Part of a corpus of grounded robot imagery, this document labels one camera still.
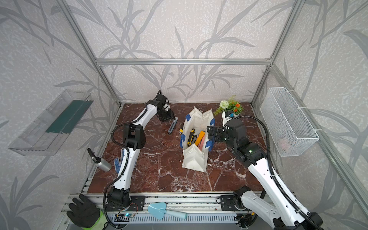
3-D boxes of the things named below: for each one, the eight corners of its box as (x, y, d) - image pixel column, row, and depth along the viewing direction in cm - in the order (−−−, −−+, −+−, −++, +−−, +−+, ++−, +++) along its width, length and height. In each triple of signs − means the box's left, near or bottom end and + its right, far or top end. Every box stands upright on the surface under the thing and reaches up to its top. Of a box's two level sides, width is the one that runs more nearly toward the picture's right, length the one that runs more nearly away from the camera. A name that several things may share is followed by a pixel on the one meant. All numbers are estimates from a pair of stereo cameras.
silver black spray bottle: (97, 166, 88) (81, 154, 75) (104, 160, 91) (88, 147, 78) (107, 173, 86) (91, 162, 73) (113, 166, 88) (99, 154, 75)
